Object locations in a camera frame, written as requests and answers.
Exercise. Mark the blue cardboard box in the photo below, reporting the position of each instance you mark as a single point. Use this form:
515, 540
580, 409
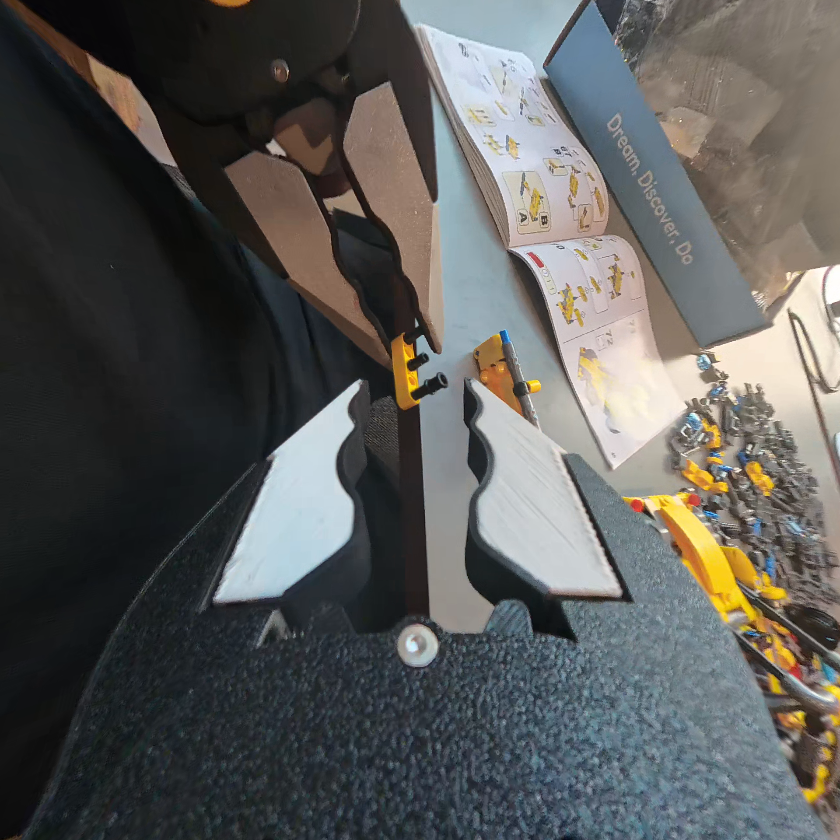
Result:
656, 197

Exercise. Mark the wooden pillar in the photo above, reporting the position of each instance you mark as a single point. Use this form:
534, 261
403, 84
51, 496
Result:
118, 98

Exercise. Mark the pile of grey toy parts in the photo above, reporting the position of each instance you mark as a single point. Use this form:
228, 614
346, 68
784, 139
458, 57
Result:
741, 472

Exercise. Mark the grey axle with yellow connector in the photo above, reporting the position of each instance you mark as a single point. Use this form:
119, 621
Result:
515, 367

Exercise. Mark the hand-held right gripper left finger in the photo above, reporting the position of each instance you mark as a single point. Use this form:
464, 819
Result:
295, 525

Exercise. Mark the yellow toy vehicle model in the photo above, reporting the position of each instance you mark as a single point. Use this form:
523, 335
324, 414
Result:
695, 544

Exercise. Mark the clear plastic bags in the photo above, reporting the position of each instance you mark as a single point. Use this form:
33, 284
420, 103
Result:
754, 131

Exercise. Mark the yellow beam with black pins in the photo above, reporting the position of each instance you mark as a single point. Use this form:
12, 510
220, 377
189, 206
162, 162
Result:
405, 374

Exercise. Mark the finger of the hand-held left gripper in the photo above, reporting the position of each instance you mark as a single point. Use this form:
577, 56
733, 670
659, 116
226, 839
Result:
282, 210
394, 164

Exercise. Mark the open instruction booklet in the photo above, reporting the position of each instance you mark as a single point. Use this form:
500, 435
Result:
590, 295

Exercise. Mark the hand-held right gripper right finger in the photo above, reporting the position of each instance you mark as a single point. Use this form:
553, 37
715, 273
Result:
544, 518

